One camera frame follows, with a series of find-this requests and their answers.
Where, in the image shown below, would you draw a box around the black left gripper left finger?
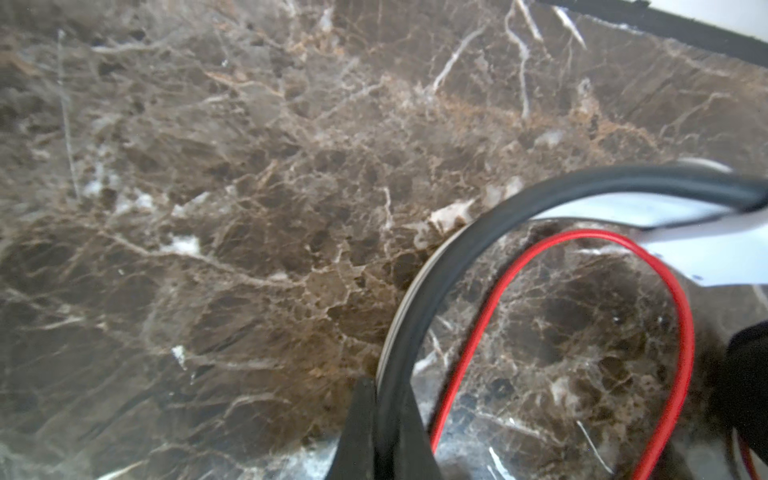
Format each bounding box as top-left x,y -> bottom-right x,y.
325,377 -> 376,480

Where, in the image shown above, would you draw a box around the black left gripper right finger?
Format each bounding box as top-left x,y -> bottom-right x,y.
393,389 -> 443,480

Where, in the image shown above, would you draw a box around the red headphone cable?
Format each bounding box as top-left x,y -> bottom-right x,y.
428,229 -> 760,480

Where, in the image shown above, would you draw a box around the white black headphones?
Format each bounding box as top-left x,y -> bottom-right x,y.
375,165 -> 767,460

